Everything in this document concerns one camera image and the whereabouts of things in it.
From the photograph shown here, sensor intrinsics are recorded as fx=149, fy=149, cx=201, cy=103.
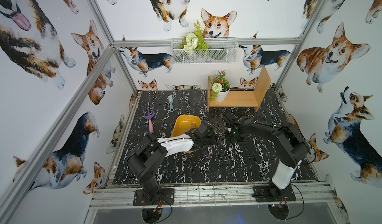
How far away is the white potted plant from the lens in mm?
944

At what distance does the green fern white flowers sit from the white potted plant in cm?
21

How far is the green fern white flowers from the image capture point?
0.78 metres
